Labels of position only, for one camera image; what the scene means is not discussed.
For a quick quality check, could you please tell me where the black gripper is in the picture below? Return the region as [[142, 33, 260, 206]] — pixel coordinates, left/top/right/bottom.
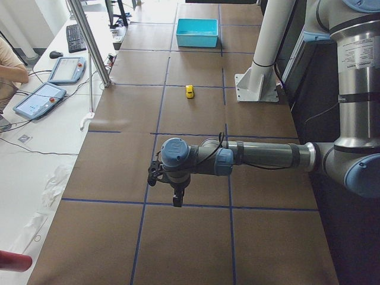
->
[[168, 173, 190, 207]]

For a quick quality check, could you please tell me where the yellow beetle toy car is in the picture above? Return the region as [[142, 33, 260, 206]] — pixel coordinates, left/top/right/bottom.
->
[[185, 85, 195, 99]]

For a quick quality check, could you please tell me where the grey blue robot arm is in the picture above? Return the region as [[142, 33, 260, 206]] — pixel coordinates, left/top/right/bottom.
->
[[147, 1, 379, 207]]

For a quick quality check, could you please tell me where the crumpled white plastic wrap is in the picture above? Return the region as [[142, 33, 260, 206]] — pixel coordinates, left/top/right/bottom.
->
[[42, 164, 72, 208]]

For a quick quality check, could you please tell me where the turquoise plastic bin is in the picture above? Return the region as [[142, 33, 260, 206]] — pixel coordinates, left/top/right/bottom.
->
[[176, 18, 219, 48]]

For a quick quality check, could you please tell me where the near teach pendant tablet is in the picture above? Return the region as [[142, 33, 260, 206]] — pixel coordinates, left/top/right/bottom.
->
[[13, 83, 67, 120]]

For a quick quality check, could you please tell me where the teach pendant tablet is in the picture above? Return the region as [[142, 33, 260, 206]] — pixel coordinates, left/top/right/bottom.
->
[[47, 57, 86, 85], [13, 83, 67, 120]]

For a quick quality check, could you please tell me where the far teach pendant tablet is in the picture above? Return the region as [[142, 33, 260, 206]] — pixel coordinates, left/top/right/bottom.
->
[[47, 57, 86, 85]]

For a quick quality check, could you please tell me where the red cylinder object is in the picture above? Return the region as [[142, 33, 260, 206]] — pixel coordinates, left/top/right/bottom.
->
[[0, 251, 33, 272]]

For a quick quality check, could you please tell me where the black keyboard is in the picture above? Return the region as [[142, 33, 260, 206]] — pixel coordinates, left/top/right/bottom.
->
[[66, 24, 87, 53]]

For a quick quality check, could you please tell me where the black computer mouse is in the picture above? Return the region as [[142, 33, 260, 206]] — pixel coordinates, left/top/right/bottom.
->
[[49, 50, 63, 59]]

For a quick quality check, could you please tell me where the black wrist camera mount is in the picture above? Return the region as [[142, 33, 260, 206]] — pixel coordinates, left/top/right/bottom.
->
[[147, 160, 164, 186]]

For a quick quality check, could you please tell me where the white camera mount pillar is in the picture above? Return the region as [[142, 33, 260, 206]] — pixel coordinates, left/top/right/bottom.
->
[[235, 0, 295, 102]]

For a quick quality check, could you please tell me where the aluminium frame post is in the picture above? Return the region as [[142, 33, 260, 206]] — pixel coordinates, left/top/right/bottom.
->
[[68, 1, 113, 88]]

